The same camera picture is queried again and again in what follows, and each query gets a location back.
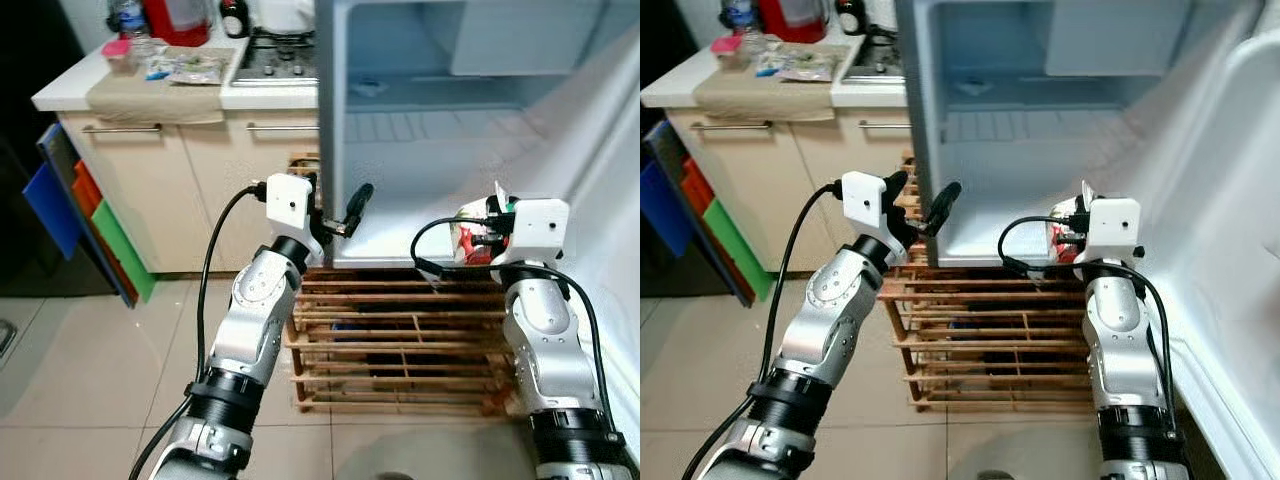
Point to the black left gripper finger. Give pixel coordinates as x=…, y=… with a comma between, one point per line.
x=314, y=190
x=361, y=203
x=898, y=187
x=945, y=207

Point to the red white drink carton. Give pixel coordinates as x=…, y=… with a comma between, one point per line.
x=1055, y=242
x=468, y=240

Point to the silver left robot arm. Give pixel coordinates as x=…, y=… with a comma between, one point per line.
x=250, y=320
x=830, y=320

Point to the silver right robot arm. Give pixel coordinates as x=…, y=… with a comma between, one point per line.
x=545, y=340
x=1115, y=340

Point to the white mini fridge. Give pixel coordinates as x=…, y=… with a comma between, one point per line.
x=420, y=190
x=1010, y=190

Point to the white fridge door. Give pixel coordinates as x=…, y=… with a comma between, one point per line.
x=1220, y=250
x=610, y=220

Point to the cream kitchen cabinet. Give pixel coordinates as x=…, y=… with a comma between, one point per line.
x=810, y=170
x=190, y=200

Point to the steel gas stove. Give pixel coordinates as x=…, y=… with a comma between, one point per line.
x=275, y=62
x=870, y=62

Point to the wooden slatted rack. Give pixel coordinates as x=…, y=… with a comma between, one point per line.
x=400, y=340
x=990, y=340

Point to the beige cloth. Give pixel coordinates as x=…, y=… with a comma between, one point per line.
x=760, y=98
x=150, y=100

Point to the blue board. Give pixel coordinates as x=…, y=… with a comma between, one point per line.
x=662, y=205
x=50, y=210

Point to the blue white snack packet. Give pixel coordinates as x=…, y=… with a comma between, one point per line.
x=160, y=68
x=770, y=67

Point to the white pot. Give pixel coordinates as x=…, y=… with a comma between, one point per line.
x=285, y=15
x=882, y=12

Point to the black mug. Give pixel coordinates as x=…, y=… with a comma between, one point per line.
x=850, y=16
x=234, y=18

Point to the white freezer compartment flap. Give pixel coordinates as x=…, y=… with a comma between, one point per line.
x=1115, y=35
x=520, y=35

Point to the red jug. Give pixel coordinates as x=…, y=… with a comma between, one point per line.
x=792, y=20
x=178, y=22

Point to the orange board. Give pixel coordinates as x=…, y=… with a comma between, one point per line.
x=88, y=190
x=697, y=185

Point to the pink lidded container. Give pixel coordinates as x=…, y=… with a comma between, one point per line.
x=117, y=55
x=727, y=52

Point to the clear water bottle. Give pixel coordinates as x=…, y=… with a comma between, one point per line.
x=740, y=15
x=128, y=18

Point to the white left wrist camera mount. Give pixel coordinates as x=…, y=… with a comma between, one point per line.
x=290, y=210
x=865, y=205

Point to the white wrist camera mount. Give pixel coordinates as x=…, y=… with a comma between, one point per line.
x=1115, y=228
x=290, y=210
x=865, y=205
x=540, y=230

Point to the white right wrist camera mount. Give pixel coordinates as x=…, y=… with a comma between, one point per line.
x=540, y=230
x=1115, y=228

